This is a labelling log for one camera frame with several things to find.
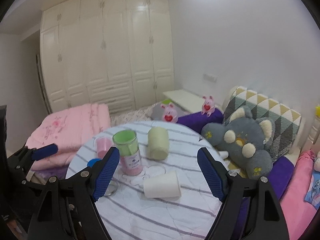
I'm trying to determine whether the clear jar green pink liner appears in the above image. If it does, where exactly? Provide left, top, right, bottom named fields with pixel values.
left=112, top=129, right=143, bottom=176

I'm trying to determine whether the small paper cup by koala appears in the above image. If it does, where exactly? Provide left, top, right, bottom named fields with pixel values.
left=219, top=151, right=229, bottom=159

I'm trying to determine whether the small pink plastic cup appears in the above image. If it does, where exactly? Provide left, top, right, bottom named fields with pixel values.
left=95, top=137, right=113, bottom=159

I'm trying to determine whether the white paper cup lying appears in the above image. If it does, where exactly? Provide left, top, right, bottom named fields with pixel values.
left=143, top=171, right=182, bottom=198

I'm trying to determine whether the pale green cup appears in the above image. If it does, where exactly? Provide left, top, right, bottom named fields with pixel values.
left=147, top=127, right=170, bottom=160

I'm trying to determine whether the folded pink quilt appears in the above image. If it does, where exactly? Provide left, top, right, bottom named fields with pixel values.
left=25, top=103, right=111, bottom=171

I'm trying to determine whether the blue black can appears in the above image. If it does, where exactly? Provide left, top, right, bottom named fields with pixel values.
left=87, top=158, right=101, bottom=167

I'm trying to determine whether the grey koala plush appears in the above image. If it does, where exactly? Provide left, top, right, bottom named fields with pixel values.
left=201, top=106, right=275, bottom=180

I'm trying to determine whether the purple bed sheet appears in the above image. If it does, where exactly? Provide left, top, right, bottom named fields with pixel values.
left=231, top=156, right=295, bottom=239

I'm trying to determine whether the striped white tablecloth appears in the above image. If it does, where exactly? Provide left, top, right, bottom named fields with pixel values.
left=65, top=120, right=230, bottom=240

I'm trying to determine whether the pink blanket right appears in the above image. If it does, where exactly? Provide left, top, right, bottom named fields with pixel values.
left=280, top=150, right=316, bottom=239

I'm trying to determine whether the purple bolster pillow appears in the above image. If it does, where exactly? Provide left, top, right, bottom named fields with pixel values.
left=177, top=108, right=223, bottom=134

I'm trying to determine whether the pink bunny plush right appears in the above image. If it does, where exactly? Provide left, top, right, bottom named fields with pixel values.
left=201, top=95, right=215, bottom=117

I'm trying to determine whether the pink bunny plush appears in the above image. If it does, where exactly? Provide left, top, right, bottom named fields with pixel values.
left=161, top=102, right=178, bottom=123
left=201, top=95, right=215, bottom=117

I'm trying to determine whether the triangle patterned quilted cushion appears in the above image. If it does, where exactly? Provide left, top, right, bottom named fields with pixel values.
left=222, top=86, right=304, bottom=161

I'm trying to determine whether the pink bunny plush left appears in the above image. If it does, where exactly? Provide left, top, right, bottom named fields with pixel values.
left=161, top=102, right=178, bottom=123

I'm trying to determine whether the white bedside table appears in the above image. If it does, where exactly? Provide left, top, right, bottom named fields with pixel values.
left=163, top=89, right=213, bottom=113

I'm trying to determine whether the grey small pillow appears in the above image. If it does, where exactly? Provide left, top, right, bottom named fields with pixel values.
left=148, top=103, right=188, bottom=120

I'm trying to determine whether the cream wardrobe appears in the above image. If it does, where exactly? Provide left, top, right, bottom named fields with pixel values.
left=40, top=0, right=174, bottom=114

